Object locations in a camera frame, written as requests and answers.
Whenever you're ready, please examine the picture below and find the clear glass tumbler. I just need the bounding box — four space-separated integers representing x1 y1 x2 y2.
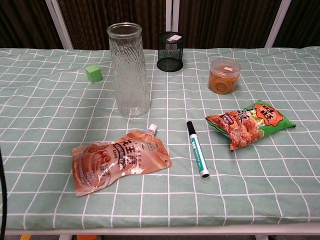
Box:
106 22 152 118

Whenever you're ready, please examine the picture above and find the green checkered tablecloth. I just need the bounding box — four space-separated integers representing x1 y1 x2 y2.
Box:
0 46 320 231

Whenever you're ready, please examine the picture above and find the green white marker pen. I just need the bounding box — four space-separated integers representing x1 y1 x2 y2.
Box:
186 121 211 180

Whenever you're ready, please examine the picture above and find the orange spouted sauce pouch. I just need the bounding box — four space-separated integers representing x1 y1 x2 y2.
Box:
72 123 173 197

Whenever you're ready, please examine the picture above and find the black mesh pen holder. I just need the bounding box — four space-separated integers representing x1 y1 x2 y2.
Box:
156 31 185 73

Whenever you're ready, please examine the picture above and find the clear jar of rubber bands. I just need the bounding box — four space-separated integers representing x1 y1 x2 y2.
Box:
207 58 242 95

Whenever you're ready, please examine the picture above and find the green cube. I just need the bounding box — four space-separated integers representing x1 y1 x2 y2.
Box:
85 64 104 84

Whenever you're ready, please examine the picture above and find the green orange snack bag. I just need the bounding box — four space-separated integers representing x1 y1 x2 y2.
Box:
205 99 296 151

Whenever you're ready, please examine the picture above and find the dark brown partition panel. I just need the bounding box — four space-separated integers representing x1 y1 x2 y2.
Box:
177 0 283 50
57 0 168 51
0 0 63 50
273 0 320 49

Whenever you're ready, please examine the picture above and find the white aluminium partition post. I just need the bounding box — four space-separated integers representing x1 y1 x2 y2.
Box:
165 0 180 51
44 0 75 50
264 0 293 49

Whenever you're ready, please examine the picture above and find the white table frame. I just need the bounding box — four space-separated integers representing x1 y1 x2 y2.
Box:
0 221 320 240

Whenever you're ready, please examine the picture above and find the thin black hanging cable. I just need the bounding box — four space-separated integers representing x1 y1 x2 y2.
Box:
0 142 7 235

